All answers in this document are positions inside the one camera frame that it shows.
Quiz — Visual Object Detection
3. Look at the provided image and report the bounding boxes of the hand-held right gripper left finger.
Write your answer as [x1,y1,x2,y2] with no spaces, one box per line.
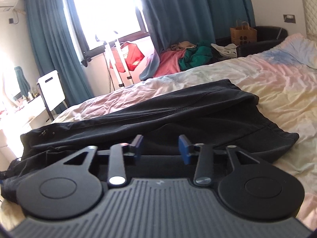
[50,134,144,187]

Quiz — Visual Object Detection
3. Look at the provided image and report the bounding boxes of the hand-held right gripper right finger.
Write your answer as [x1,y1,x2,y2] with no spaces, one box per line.
[178,134,272,186]

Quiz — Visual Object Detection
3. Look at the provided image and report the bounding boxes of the black pants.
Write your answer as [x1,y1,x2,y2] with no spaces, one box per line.
[0,79,300,204]

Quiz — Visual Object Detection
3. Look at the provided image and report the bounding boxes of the light blue garment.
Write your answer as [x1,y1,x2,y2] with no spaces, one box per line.
[139,48,161,81]

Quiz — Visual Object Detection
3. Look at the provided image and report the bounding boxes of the white garment steamer stand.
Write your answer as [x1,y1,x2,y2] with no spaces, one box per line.
[95,31,134,92]

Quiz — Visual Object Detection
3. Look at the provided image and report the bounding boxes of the pink garment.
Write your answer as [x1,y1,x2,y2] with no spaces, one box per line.
[153,50,187,78]

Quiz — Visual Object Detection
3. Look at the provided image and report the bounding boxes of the red bag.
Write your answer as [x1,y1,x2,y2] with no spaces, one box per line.
[110,42,145,72]

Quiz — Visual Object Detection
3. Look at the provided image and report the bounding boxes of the green garment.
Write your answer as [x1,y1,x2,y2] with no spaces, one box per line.
[179,40,214,71]

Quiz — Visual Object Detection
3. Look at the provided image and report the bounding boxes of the white chair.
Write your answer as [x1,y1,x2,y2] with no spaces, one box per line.
[38,70,69,121]

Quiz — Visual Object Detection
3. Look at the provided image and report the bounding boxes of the beige garment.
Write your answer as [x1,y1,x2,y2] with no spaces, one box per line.
[166,41,197,52]

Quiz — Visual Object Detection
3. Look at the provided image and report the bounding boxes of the white garment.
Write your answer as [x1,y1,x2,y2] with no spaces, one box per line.
[211,43,238,56]

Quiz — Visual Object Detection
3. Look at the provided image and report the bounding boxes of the pastel bed sheet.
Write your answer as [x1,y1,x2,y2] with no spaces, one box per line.
[0,33,317,231]

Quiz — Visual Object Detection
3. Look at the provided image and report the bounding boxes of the white desk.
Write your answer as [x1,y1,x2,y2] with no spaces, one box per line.
[0,96,46,129]

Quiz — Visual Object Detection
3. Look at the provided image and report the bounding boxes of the brown paper bag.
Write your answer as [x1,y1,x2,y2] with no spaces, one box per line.
[230,19,258,46]

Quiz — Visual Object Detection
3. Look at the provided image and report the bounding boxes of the teal curtain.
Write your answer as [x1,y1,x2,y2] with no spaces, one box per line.
[23,0,95,108]
[135,0,257,52]

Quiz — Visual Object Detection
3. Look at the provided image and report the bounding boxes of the black armchair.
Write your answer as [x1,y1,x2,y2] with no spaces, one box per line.
[216,26,288,58]

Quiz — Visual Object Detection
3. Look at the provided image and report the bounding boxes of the white pillow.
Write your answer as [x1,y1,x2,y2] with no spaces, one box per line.
[302,0,317,40]

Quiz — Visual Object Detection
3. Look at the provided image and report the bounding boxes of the white air conditioner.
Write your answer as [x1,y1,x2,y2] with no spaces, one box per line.
[0,0,18,12]

